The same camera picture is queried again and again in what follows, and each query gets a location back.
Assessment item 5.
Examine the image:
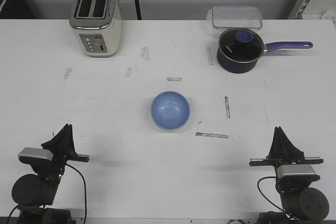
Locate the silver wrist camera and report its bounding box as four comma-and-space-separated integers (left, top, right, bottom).
277, 164, 316, 179
18, 147, 54, 165

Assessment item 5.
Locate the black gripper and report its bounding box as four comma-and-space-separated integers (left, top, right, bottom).
31, 124, 90, 184
249, 127, 323, 190

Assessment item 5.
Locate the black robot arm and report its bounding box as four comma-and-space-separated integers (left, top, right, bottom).
12, 124, 90, 223
249, 127, 330, 223

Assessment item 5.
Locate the cream and chrome toaster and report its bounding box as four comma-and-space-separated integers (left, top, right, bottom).
69, 0, 123, 58

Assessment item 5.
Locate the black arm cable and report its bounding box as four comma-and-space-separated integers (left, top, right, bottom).
257, 176, 289, 214
64, 164, 88, 221

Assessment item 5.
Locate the green bowl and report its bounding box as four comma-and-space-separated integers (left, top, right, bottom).
155, 124, 184, 132

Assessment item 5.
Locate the clear plastic food container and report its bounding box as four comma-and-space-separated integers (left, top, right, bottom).
206, 6, 263, 30

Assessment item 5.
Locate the blue saucepan with handle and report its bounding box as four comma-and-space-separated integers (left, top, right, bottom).
217, 28, 313, 73

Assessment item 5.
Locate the blue bowl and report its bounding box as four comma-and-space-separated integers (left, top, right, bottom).
151, 91, 191, 128

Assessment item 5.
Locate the glass pot lid blue knob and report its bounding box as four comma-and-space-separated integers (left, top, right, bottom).
219, 28, 264, 62

